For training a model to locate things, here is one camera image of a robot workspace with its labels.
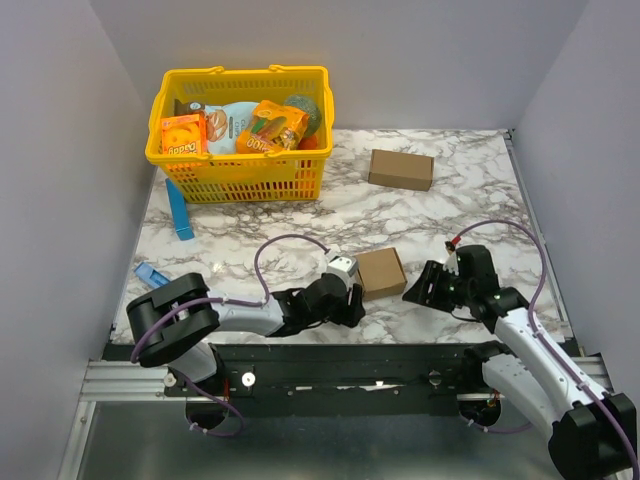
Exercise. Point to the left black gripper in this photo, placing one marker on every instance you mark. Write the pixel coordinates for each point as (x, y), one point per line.
(353, 314)

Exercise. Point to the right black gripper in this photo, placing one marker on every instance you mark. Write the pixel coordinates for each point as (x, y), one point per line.
(430, 284)

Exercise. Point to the brown cardboard box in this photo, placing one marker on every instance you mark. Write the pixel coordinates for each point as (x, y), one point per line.
(401, 170)
(381, 274)

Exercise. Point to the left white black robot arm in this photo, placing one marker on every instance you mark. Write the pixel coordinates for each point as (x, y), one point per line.
(169, 323)

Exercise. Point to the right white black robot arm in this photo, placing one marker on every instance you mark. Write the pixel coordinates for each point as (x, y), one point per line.
(590, 433)

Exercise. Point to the tall blue box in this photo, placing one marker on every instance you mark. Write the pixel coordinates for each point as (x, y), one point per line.
(179, 211)

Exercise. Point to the small blue flat box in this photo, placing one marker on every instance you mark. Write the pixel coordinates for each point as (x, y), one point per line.
(150, 276)

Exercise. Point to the orange Daddy snack box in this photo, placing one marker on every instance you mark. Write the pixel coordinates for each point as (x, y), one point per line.
(184, 134)

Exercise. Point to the small orange fruit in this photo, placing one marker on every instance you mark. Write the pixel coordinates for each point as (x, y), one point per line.
(308, 143)

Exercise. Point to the orange candy bag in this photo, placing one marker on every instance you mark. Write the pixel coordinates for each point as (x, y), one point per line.
(272, 128)

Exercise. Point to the yellow plastic shopping basket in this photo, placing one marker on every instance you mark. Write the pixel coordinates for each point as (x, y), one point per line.
(273, 176)

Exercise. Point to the green round melon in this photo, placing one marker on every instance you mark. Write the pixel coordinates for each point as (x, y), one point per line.
(308, 106)

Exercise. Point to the light blue chips bag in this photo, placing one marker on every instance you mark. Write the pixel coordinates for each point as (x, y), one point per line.
(223, 123)

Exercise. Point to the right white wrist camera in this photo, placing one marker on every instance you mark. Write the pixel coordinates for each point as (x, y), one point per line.
(451, 264)

